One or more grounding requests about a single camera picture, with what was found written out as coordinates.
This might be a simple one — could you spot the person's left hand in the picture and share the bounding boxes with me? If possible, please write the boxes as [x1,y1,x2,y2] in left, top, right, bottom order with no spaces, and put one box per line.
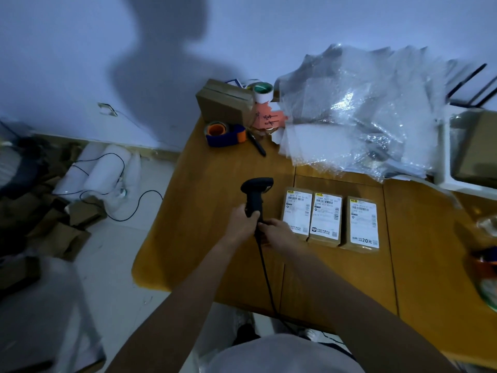
[223,204,261,245]

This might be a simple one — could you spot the person's right hand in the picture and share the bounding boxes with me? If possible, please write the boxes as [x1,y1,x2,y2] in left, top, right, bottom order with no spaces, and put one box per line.
[257,218,300,253]

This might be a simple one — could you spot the black barcode scanner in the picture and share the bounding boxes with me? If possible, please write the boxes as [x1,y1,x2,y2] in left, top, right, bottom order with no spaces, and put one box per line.
[240,177,274,245]

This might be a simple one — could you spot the person's right forearm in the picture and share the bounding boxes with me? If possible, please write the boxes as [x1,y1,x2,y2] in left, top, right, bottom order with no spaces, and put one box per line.
[285,245,461,373]

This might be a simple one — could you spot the person's left forearm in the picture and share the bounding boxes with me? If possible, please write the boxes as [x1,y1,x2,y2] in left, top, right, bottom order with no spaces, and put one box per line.
[106,238,243,373]

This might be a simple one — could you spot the labelled cardboard parcel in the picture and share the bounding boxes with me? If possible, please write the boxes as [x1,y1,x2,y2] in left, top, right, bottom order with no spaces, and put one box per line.
[340,196,380,254]
[280,186,314,241]
[308,191,344,248]

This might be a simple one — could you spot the black marker pen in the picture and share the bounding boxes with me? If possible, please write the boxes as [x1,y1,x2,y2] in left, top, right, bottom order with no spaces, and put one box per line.
[247,130,267,157]

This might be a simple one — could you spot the wooden table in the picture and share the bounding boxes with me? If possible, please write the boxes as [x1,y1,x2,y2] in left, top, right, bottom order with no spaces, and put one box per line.
[131,116,497,369]

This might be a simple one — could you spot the blue orange tape dispenser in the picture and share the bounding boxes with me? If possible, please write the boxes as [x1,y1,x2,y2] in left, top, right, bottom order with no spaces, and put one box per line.
[204,121,248,148]

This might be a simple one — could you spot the orange paper tags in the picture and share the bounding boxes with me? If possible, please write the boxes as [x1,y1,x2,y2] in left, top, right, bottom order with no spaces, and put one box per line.
[250,102,289,132]

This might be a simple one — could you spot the plain cardboard box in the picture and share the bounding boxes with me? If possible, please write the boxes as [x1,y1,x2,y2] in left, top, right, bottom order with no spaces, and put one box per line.
[195,78,255,128]

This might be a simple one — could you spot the white tape roll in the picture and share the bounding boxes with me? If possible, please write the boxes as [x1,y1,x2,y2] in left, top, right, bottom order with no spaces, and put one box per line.
[252,82,275,105]

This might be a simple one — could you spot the person's white shirt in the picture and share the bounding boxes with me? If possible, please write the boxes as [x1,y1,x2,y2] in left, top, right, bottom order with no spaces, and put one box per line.
[202,333,366,373]

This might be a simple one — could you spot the pile of clear bubble wrap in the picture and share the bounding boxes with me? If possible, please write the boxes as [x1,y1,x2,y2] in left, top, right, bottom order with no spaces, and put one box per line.
[272,43,463,183]

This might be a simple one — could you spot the white foam rolls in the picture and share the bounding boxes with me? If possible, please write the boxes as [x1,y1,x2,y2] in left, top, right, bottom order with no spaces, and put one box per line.
[62,141,142,214]

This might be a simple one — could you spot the pile of flattened cardboard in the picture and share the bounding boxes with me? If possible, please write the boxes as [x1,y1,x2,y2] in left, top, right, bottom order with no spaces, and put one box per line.
[0,140,107,292]

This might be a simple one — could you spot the white plastic crate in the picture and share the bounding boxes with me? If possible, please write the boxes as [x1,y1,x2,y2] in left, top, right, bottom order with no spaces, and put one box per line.
[434,103,497,201]

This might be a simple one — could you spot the black scanner cable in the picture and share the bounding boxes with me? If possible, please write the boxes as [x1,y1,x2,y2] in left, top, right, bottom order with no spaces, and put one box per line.
[256,239,346,346]

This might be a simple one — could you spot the black floor cable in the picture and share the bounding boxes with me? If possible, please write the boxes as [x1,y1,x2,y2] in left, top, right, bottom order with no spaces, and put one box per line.
[52,152,164,223]

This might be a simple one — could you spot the black wire rack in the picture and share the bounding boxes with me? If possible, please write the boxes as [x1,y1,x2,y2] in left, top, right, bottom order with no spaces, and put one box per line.
[446,63,497,109]

